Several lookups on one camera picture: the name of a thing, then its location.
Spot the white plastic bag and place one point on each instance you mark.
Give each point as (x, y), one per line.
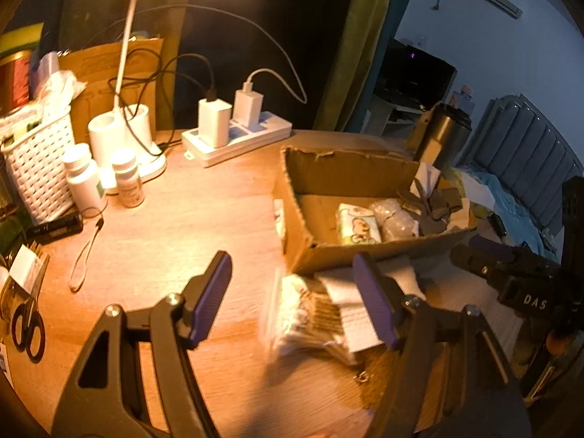
(57, 84)

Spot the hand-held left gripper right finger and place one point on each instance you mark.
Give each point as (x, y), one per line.
(376, 301)

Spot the clear bubble wrap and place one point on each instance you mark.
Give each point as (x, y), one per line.
(394, 223)

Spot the small white pill bottle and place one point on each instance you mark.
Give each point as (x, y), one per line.
(127, 180)

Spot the blue printed blanket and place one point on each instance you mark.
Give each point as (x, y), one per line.
(506, 200)

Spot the bag of cotton swabs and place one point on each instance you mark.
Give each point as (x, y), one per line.
(301, 315)

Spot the large white pill bottle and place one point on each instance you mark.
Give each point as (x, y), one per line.
(84, 182)

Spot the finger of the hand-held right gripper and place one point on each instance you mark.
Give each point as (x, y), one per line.
(483, 260)
(572, 237)

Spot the white tissue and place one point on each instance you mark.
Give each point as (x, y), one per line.
(426, 178)

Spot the white paper napkin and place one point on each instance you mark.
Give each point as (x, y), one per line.
(351, 292)

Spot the white desk lamp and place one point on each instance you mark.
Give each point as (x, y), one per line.
(116, 132)

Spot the yellow-green curtain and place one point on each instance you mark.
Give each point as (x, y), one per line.
(351, 54)

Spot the brown paper bag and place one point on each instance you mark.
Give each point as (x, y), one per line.
(91, 68)

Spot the yellow sponge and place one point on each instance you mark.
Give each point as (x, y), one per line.
(18, 39)

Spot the red jar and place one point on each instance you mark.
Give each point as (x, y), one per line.
(16, 80)

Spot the cartoon print tissue packet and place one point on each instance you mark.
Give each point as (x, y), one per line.
(358, 226)

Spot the black scissors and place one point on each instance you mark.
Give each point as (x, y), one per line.
(34, 351)

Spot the white woven basket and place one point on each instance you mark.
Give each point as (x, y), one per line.
(41, 173)

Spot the steel thermos tumbler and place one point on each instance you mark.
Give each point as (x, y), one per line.
(442, 137)

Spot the black key fob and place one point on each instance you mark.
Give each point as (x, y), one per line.
(497, 226)

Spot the clear water bottle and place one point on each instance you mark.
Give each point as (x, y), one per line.
(463, 98)

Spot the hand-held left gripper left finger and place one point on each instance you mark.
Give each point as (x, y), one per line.
(210, 301)

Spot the brown cardboard box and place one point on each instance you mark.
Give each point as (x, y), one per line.
(328, 169)

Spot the black monitor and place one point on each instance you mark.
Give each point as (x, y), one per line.
(419, 77)

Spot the white power strip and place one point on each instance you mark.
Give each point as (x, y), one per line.
(269, 127)

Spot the grey padded headboard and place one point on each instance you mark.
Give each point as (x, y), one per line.
(524, 146)

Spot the small white box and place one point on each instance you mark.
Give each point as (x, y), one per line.
(25, 267)

